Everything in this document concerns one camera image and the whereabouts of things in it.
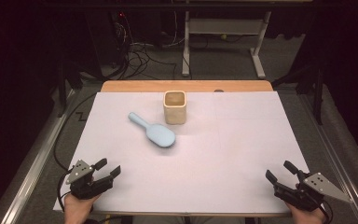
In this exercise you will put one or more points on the aluminium floor rail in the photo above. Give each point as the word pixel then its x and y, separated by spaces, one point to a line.
pixel 329 152
pixel 34 168

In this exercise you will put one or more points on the black equipment with red light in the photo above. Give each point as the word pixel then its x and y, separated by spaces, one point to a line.
pixel 118 37

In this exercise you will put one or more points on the person's right hand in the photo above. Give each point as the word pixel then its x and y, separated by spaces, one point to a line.
pixel 307 217

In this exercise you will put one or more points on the person's left hand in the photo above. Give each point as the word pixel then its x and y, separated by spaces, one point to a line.
pixel 76 210

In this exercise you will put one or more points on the black metal stand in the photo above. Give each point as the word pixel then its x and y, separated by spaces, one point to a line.
pixel 62 93
pixel 318 99

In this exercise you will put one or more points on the white table mat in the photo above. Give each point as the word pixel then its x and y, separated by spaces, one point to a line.
pixel 214 155

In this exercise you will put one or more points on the wooden table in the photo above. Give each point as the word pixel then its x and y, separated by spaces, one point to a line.
pixel 136 86

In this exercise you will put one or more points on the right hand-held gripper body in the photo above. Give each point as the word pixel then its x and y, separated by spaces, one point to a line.
pixel 318 183

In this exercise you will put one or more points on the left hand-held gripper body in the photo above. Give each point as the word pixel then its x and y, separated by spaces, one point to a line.
pixel 80 174

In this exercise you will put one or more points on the beige square cup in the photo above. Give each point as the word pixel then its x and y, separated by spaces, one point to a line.
pixel 175 115

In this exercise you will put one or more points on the white metal desk frame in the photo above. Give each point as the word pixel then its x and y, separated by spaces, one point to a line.
pixel 223 26

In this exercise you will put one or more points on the small yellow-green ball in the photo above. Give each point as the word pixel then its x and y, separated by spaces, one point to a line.
pixel 223 36

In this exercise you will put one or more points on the light blue hairbrush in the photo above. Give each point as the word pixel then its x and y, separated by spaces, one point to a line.
pixel 160 135

